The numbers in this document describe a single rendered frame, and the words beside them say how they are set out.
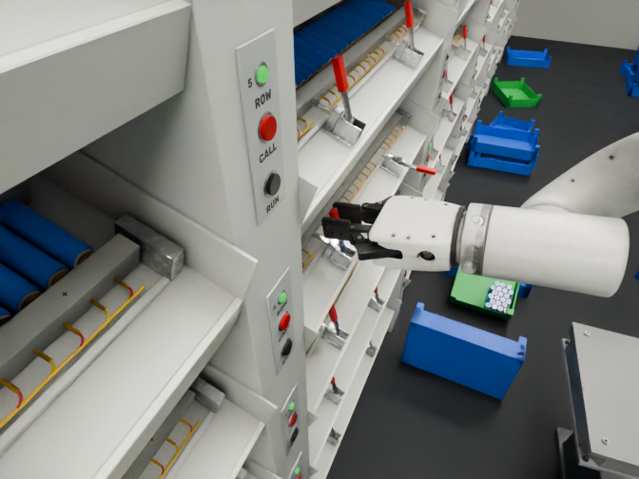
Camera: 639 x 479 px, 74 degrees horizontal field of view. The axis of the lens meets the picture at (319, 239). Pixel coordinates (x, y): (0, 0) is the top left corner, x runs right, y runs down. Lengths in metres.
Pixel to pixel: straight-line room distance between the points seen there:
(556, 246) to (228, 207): 0.34
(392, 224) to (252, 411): 0.26
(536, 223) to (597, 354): 0.68
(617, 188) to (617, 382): 0.62
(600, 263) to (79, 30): 0.46
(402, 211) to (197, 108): 0.35
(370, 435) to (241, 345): 0.92
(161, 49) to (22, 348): 0.17
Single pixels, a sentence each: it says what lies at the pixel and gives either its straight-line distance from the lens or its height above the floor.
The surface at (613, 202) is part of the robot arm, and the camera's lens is 0.59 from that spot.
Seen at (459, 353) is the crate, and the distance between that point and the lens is 1.28.
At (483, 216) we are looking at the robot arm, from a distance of 0.50.
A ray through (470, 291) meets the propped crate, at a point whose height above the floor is 0.03.
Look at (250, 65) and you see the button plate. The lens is 0.26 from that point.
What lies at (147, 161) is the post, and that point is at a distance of 0.29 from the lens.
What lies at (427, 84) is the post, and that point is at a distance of 0.94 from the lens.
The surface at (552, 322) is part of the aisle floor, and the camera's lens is 1.65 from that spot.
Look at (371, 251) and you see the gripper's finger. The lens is 0.51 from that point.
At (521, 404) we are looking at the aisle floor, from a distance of 1.42.
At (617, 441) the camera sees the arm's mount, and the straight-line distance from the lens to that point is 1.05.
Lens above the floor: 1.15
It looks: 41 degrees down
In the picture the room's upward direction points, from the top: straight up
